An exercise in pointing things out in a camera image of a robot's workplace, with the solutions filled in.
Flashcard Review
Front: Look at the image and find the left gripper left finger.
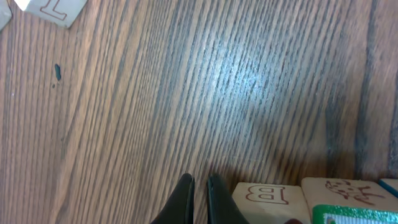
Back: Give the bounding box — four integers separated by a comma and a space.
151, 173, 195, 224

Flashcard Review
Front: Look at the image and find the yellow wooden block middle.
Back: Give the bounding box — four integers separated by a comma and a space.
14, 0, 88, 28

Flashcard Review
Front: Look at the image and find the hammer picture wooden block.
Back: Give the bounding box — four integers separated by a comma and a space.
232, 182, 312, 224

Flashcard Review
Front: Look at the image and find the green framed wooden block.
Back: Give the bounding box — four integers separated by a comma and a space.
312, 205, 397, 224

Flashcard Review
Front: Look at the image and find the acorn picture wooden block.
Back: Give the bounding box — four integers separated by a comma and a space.
301, 177, 397, 215

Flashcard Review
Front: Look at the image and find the animal picture wooden block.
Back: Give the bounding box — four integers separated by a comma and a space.
378, 179, 398, 198

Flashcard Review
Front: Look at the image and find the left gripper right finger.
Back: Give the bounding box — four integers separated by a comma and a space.
206, 174, 249, 224

